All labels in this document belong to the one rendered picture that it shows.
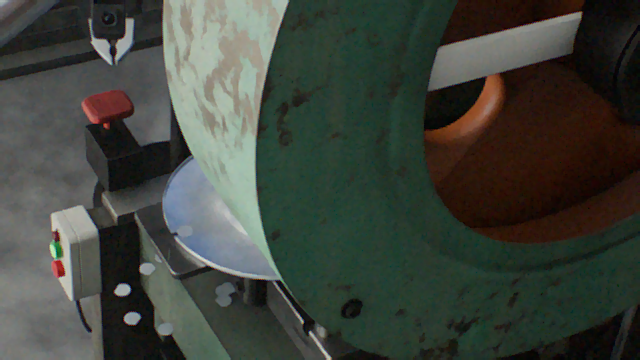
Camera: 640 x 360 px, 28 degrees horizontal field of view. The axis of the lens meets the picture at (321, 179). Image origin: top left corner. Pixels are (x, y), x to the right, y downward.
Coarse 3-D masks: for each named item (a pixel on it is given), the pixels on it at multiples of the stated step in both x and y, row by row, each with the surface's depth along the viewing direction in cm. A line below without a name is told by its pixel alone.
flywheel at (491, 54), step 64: (512, 0) 117; (576, 0) 116; (448, 64) 110; (512, 64) 115; (576, 64) 118; (448, 128) 129; (512, 128) 129; (576, 128) 134; (448, 192) 130; (512, 192) 136; (576, 192) 141
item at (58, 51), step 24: (72, 0) 329; (144, 0) 338; (48, 24) 329; (72, 24) 333; (144, 24) 342; (0, 48) 326; (24, 48) 330; (48, 48) 332; (72, 48) 332; (144, 48) 339; (0, 72) 323; (24, 72) 327
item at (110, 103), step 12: (96, 96) 198; (108, 96) 199; (120, 96) 199; (84, 108) 197; (96, 108) 196; (108, 108) 196; (120, 108) 196; (132, 108) 197; (96, 120) 195; (108, 120) 195
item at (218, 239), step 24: (192, 168) 184; (168, 192) 179; (192, 192) 180; (216, 192) 180; (168, 216) 176; (192, 216) 176; (216, 216) 176; (192, 240) 172; (216, 240) 173; (240, 240) 173; (216, 264) 169; (240, 264) 170; (264, 264) 170
